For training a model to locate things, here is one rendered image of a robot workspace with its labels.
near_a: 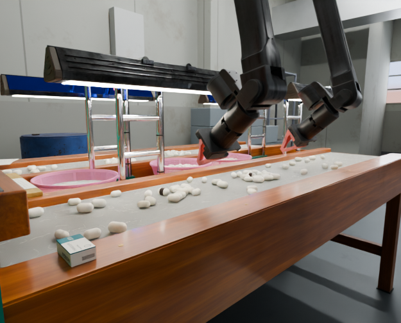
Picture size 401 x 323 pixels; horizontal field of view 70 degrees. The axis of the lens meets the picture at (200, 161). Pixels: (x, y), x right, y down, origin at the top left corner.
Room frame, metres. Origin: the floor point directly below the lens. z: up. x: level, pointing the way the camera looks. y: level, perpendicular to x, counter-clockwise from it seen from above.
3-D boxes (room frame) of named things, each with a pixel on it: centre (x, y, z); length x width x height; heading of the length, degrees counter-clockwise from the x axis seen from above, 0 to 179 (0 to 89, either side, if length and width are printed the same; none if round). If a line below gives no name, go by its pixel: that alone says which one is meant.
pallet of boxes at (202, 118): (3.98, -0.49, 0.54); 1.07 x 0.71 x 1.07; 136
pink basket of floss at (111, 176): (0.93, 0.41, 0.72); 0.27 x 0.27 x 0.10
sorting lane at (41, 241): (1.09, -0.27, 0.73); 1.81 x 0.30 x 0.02; 133
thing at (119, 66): (0.84, 0.09, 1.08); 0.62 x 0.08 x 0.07; 133
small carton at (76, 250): (0.39, 0.18, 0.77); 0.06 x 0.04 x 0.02; 43
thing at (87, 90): (1.19, 0.41, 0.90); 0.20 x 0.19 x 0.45; 133
